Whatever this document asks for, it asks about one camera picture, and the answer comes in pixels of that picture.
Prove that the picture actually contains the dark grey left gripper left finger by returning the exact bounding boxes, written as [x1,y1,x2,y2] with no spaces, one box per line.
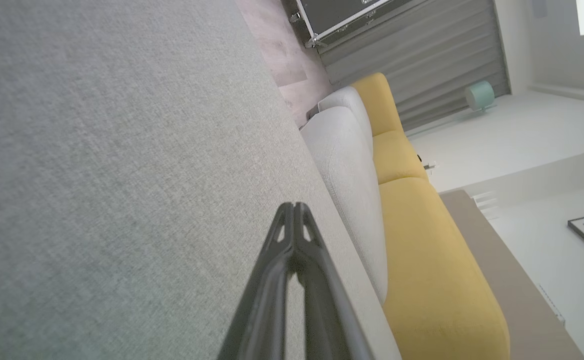
[217,202,297,360]

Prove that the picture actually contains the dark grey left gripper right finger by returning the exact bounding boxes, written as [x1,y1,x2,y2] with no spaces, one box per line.
[295,202,375,360]

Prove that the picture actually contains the large yellow sofa cushion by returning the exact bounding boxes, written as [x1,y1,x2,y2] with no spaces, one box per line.
[378,177,511,360]

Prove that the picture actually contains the large light grey sofa cushion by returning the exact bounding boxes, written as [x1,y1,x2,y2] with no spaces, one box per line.
[300,106,389,304]

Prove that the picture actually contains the small yellow sofa cushion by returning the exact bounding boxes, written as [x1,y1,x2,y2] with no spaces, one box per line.
[351,72,405,137]
[372,130,429,185]

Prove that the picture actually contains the taupe sofa backrest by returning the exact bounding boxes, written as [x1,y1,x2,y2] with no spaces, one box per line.
[439,189,584,360]

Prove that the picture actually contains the small light grey sofa cushion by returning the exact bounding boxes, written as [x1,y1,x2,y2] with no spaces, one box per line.
[317,86,374,151]

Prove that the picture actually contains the mint green round lamp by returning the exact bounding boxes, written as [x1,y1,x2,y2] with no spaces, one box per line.
[464,80,497,113]

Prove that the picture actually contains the grey pleated curtain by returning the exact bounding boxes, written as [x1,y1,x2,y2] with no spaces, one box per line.
[317,0,511,132]

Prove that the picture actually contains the black metal-trimmed flight case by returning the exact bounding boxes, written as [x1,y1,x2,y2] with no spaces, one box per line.
[291,0,412,49]

